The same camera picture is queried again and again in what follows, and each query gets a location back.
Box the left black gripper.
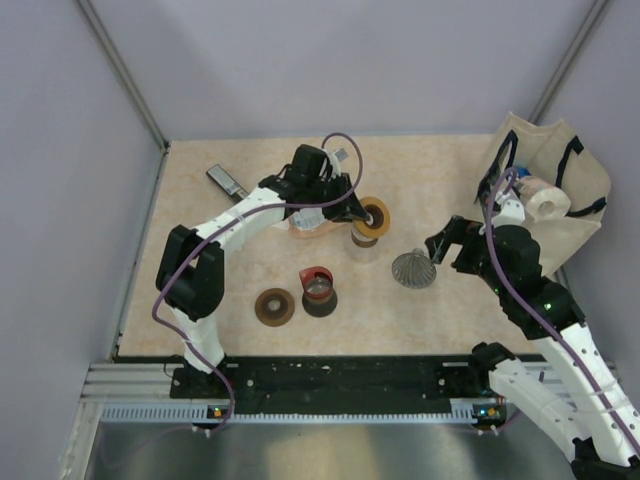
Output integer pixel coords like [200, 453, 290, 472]
[304, 172, 369, 223]

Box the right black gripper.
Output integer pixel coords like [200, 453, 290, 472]
[425, 214, 510, 296]

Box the light wooden dripper ring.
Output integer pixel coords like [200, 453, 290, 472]
[352, 196, 392, 237]

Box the clear ribbed glass dripper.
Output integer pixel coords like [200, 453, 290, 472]
[391, 248, 437, 289]

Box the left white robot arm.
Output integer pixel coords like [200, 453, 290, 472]
[151, 144, 366, 397]

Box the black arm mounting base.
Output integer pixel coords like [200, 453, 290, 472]
[170, 355, 497, 416]

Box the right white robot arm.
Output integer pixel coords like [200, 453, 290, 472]
[425, 216, 639, 479]

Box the clear glass carafe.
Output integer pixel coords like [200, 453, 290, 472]
[347, 225, 380, 264]

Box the pink liquid bottle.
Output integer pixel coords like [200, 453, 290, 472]
[288, 208, 348, 239]

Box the red rimmed glass carafe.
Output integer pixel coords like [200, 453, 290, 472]
[299, 266, 338, 318]

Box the white paper roll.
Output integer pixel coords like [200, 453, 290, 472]
[525, 187, 571, 222]

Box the black toothpaste box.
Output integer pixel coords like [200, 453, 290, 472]
[206, 164, 249, 203]

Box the beige canvas tote bag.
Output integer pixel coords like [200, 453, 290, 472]
[476, 113, 611, 275]

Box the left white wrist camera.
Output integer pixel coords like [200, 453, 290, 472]
[327, 148, 348, 177]

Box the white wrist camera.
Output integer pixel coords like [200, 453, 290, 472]
[327, 148, 348, 177]
[479, 197, 526, 235]

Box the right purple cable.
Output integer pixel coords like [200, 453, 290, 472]
[482, 167, 636, 454]

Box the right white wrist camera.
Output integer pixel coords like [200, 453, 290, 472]
[479, 197, 526, 235]

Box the dark wooden dripper ring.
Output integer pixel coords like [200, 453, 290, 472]
[254, 287, 296, 328]

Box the white slotted cable duct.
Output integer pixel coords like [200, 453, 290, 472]
[100, 401, 504, 425]

